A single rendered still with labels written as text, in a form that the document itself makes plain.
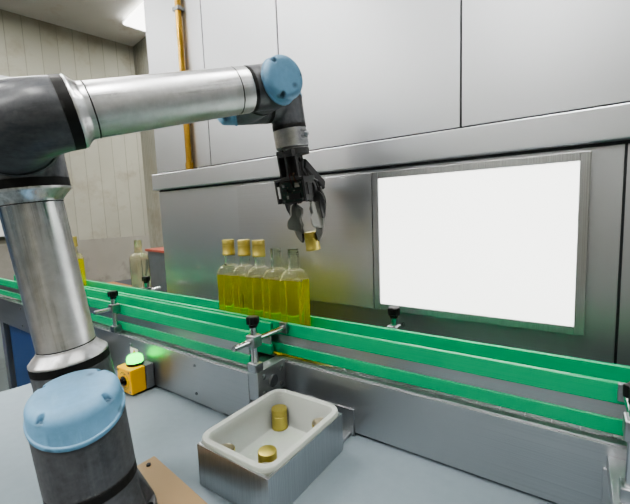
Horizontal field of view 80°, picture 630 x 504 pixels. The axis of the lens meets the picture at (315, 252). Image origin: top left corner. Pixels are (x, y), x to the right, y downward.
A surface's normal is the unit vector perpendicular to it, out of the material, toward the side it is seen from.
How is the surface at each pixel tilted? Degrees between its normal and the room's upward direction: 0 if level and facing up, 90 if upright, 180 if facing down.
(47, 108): 95
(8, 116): 99
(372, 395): 90
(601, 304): 90
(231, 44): 90
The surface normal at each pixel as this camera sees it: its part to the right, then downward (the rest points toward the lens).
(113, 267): 0.73, 0.05
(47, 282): 0.52, 0.06
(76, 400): -0.04, -0.97
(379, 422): -0.57, 0.11
